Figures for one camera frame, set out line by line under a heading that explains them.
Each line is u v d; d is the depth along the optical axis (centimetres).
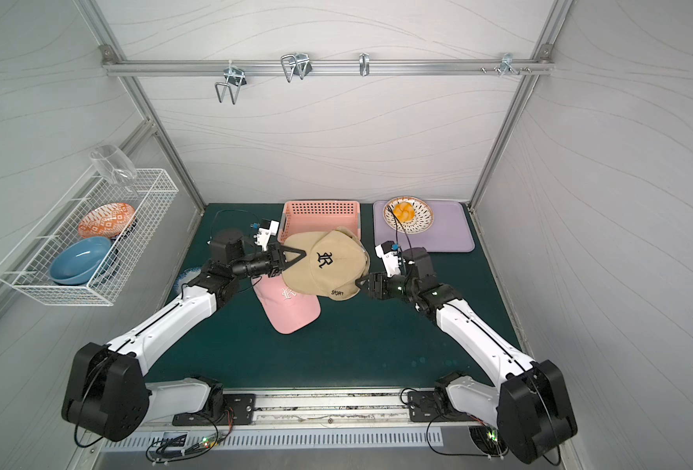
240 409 74
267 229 73
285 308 90
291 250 75
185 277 95
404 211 115
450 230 112
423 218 114
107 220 71
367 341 85
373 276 71
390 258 73
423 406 74
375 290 71
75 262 61
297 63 76
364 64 79
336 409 75
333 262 77
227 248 61
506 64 77
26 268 56
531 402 39
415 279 62
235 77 78
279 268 70
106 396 40
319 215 115
